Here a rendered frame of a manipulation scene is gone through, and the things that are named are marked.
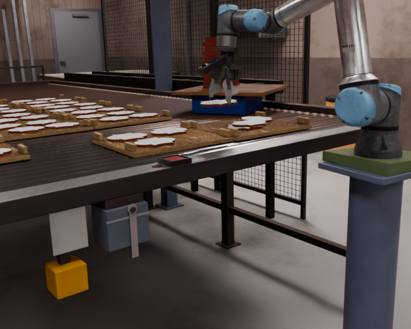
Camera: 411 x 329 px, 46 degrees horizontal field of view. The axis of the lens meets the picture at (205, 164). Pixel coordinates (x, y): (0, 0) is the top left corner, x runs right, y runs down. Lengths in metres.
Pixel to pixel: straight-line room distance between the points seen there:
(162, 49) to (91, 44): 8.00
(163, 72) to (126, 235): 2.47
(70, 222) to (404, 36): 4.64
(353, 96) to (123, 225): 0.76
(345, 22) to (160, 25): 2.37
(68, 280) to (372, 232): 0.96
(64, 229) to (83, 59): 10.38
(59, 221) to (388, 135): 1.03
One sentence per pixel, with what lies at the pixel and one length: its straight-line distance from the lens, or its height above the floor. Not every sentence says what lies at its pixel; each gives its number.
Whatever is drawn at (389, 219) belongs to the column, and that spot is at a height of 0.70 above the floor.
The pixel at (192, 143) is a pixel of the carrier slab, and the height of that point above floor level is 0.94.
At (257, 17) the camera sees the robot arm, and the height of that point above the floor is 1.36.
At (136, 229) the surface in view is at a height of 0.76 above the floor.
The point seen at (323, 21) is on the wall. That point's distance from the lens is 6.32.
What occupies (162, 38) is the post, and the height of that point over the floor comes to 1.34.
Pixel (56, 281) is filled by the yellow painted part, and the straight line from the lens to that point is 1.37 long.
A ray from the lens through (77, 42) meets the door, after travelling 11.61.
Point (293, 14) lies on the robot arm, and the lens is 1.82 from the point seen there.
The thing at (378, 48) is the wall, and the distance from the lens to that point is 5.74.
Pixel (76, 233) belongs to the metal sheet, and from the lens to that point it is 1.37.
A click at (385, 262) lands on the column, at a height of 0.55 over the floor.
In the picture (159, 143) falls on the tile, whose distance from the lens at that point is 1.67.
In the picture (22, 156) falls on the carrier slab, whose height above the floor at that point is 0.93.
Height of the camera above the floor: 1.26
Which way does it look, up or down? 14 degrees down
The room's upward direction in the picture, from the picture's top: 2 degrees counter-clockwise
